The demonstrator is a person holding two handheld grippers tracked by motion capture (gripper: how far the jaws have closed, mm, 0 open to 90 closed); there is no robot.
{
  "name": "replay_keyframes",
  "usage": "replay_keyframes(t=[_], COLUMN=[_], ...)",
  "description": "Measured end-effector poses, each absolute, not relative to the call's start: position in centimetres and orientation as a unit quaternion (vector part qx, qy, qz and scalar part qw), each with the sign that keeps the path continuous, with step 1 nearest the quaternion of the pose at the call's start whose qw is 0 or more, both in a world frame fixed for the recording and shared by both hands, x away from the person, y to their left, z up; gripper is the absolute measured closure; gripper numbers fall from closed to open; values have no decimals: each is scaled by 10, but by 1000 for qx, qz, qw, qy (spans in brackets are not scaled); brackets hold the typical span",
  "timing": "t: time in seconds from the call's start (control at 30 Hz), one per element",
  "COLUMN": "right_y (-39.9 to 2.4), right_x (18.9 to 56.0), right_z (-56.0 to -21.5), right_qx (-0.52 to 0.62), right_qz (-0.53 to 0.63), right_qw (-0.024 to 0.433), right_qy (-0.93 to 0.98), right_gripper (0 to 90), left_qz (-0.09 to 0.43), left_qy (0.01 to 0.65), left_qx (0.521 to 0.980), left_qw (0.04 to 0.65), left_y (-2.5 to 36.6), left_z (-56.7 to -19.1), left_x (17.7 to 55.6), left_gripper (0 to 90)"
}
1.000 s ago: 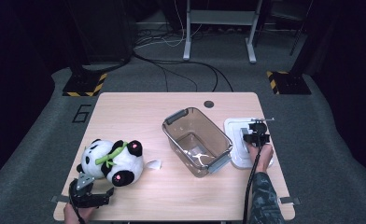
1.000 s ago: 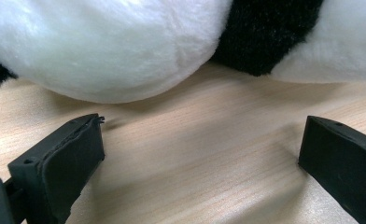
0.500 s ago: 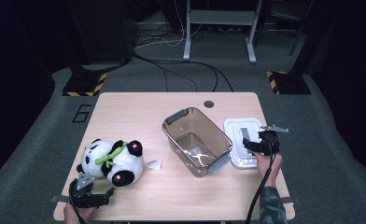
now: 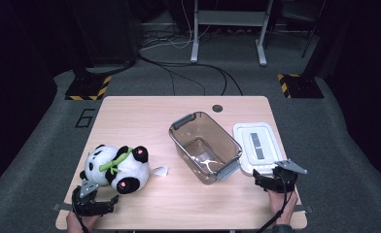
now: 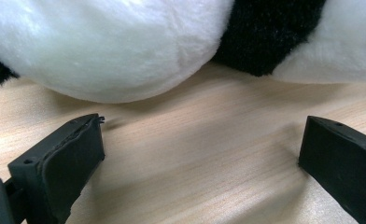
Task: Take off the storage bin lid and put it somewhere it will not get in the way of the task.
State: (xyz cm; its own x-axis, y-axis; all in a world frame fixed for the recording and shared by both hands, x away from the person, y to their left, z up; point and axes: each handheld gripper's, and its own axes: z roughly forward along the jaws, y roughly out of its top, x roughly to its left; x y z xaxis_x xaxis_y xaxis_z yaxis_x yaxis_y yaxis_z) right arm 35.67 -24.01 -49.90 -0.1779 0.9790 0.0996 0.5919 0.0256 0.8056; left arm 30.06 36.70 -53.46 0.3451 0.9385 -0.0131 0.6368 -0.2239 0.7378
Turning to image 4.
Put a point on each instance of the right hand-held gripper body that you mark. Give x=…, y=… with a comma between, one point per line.
x=285, y=179

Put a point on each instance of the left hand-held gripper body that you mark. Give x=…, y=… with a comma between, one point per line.
x=85, y=200

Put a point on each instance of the panda plush toy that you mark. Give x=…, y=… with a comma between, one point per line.
x=120, y=168

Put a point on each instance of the white storage box lid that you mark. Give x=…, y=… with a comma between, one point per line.
x=259, y=142

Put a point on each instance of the clear brown storage box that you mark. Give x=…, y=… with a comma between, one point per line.
x=204, y=149

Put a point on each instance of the person's left hand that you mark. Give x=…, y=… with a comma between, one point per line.
x=80, y=224

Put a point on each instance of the person's right hand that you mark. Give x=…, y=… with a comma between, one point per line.
x=282, y=205

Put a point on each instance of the grey tape strip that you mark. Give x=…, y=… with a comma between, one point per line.
x=61, y=207
x=305, y=208

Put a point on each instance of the round table grommet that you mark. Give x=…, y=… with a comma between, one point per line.
x=217, y=108

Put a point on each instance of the black yellow striped stand base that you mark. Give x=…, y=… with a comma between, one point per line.
x=88, y=89
x=303, y=86

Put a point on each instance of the black cabinet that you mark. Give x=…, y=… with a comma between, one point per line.
x=110, y=32

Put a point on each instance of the white metal stand frame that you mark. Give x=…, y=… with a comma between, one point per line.
x=230, y=17

